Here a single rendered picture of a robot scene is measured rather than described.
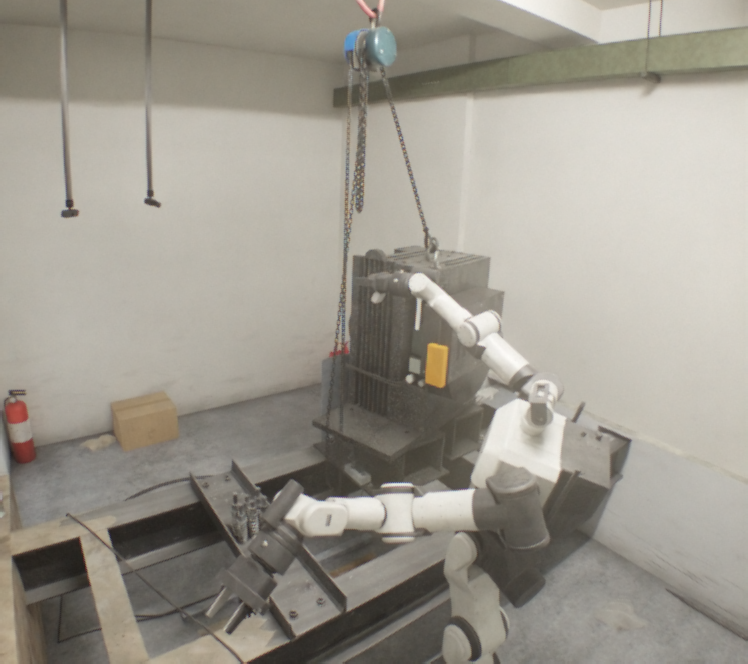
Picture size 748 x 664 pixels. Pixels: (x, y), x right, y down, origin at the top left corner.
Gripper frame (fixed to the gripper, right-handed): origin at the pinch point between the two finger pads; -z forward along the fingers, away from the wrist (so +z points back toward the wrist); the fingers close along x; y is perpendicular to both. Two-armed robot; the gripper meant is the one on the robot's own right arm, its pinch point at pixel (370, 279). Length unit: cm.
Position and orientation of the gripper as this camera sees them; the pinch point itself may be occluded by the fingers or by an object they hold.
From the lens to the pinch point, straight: 182.2
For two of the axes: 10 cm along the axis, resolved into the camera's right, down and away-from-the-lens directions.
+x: 5.9, -1.4, 7.9
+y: 0.3, -9.8, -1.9
